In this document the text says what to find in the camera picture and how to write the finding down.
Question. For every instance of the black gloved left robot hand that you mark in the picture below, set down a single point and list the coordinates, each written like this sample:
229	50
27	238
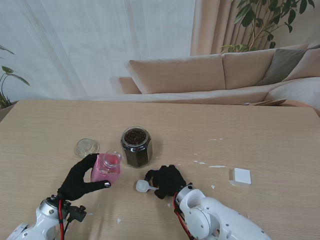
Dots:
75	185

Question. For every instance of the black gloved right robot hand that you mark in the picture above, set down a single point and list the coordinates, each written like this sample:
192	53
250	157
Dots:
170	180

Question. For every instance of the white plastic spoon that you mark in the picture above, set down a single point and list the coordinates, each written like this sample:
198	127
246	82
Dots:
142	186

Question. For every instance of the pink square coffee jar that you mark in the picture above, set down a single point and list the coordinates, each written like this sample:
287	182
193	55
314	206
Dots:
105	173

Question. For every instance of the clear glass jar lid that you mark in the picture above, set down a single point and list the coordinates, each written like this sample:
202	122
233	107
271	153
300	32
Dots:
86	147

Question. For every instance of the white square jar lid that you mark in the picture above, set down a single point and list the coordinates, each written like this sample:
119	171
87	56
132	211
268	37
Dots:
241	176

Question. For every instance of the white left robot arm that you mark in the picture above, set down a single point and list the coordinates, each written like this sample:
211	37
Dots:
42	225

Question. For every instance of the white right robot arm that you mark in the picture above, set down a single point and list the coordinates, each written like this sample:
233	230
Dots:
212	217

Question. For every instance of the glass jar of coffee beans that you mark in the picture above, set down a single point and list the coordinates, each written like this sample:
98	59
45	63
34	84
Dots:
137	157

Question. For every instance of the beige planter box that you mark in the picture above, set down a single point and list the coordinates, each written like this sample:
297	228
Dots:
5	112

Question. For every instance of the beige fabric sofa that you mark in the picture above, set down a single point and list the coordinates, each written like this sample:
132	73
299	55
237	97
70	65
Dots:
180	75

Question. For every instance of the flat wooden tray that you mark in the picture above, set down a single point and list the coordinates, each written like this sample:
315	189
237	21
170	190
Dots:
272	102

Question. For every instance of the small green houseplant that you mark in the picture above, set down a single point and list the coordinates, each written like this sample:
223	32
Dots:
7	70

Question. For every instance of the sheer white curtain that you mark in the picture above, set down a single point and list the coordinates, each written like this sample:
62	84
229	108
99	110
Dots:
87	45

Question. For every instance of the white throw blanket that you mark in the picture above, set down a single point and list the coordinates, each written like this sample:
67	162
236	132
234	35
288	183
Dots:
297	91

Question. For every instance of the grey sofa cushion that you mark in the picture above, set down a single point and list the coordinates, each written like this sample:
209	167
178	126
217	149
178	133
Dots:
282	65

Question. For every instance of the beige pleated curtain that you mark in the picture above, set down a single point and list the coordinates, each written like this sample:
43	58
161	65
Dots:
215	25

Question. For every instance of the tall leafy green plant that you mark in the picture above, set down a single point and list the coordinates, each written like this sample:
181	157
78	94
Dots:
252	15

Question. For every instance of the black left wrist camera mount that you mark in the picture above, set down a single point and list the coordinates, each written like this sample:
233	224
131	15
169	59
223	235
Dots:
77	213

